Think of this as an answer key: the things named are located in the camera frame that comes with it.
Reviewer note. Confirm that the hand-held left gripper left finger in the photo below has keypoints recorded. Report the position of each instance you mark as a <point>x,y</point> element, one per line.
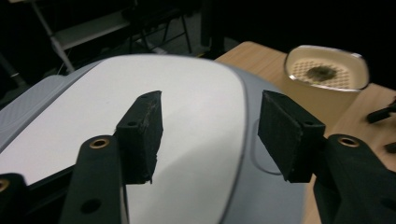
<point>141,143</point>

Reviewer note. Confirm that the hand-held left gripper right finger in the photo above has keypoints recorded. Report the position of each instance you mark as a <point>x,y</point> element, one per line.
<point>286,137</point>

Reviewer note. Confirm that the beige strainer cup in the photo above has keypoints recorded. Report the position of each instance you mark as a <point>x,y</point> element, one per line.
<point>320,73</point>

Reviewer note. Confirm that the black tripod stand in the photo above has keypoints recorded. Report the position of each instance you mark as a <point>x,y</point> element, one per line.
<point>168,34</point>

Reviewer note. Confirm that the grey metal chair frame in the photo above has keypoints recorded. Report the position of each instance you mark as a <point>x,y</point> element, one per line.
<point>84,31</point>

